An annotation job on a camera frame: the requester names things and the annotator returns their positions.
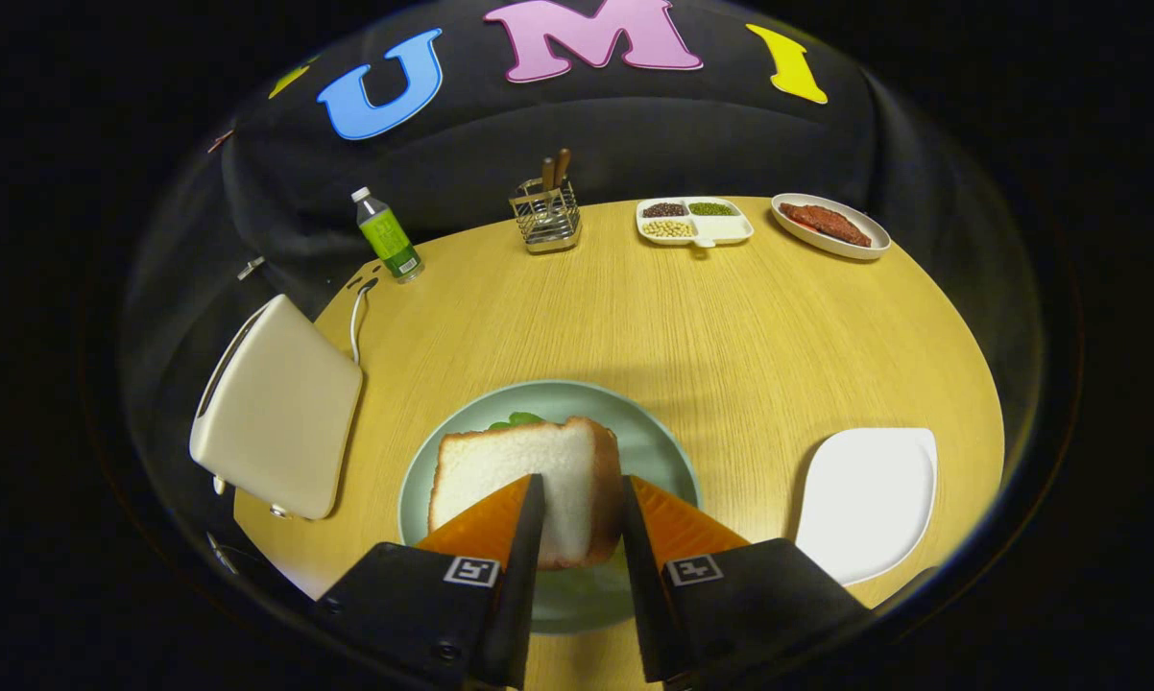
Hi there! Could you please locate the green label plastic bottle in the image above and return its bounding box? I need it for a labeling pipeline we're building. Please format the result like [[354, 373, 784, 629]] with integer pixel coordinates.
[[350, 186, 425, 285]]

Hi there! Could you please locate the black backdrop cloth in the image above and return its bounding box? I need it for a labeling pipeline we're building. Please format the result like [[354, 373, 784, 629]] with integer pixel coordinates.
[[121, 0, 1048, 385]]

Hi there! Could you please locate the white toaster cable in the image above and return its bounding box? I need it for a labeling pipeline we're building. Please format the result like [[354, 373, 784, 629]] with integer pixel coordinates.
[[349, 280, 378, 366]]

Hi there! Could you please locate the white leaf-shaped plate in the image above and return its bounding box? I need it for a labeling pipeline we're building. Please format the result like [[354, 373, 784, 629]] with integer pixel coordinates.
[[794, 427, 939, 587]]

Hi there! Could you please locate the metal wire utensil holder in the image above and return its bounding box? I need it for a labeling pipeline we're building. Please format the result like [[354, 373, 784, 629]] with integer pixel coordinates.
[[509, 179, 583, 255]]

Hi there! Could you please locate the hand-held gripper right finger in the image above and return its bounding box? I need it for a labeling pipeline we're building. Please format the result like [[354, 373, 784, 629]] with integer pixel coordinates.
[[620, 475, 873, 684]]

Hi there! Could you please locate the white bread slice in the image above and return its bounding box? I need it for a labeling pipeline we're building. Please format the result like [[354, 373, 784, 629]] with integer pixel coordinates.
[[428, 416, 624, 571]]

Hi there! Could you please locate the round white meat plate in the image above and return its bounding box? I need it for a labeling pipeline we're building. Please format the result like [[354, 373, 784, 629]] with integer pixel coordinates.
[[770, 193, 892, 261]]

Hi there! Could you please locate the white divided dish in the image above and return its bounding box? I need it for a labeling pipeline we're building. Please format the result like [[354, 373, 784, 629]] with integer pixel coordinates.
[[635, 197, 756, 250]]

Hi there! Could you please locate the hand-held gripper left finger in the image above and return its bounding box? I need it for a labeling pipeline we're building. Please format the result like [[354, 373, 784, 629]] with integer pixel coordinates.
[[311, 473, 547, 691]]

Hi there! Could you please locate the round pale green plate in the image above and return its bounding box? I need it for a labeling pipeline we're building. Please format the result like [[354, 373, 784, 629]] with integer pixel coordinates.
[[397, 380, 703, 635]]

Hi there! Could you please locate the red brown meat piece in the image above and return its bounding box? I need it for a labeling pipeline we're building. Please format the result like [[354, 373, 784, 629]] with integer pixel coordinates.
[[781, 203, 873, 249]]

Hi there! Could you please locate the cream white toaster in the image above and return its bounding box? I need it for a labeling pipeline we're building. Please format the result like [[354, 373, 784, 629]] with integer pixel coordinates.
[[189, 294, 365, 521]]

